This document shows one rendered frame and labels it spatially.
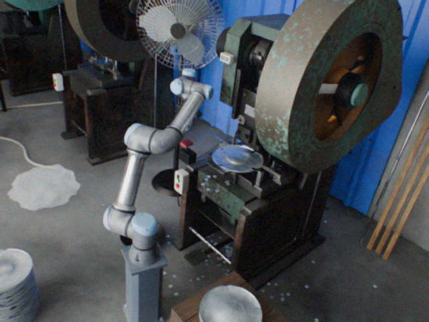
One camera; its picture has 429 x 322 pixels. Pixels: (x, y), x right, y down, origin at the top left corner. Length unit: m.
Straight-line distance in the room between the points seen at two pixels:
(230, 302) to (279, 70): 1.09
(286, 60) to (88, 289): 1.72
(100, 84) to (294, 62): 2.18
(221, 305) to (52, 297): 1.03
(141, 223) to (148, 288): 0.38
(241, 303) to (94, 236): 1.26
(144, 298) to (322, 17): 1.55
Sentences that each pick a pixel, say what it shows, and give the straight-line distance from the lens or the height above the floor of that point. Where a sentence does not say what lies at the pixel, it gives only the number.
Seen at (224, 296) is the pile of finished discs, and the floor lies 0.38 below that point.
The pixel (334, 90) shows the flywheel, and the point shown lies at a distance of 1.78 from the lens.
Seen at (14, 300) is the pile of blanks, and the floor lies 0.22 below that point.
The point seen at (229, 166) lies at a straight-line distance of 2.13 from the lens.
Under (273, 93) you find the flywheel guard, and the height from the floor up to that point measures 1.36.
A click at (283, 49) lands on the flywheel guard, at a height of 1.52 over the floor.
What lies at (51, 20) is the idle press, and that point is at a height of 0.76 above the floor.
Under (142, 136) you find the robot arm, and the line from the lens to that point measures 1.85.
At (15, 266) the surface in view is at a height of 0.31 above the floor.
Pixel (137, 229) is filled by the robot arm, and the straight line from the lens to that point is 1.87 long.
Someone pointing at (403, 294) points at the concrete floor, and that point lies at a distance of 2.91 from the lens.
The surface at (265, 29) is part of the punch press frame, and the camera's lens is 2.01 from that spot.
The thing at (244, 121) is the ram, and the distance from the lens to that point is 2.14.
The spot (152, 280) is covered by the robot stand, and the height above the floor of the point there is 0.35.
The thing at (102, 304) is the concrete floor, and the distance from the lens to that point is 2.45.
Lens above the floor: 1.90
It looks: 31 degrees down
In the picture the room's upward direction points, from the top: 7 degrees clockwise
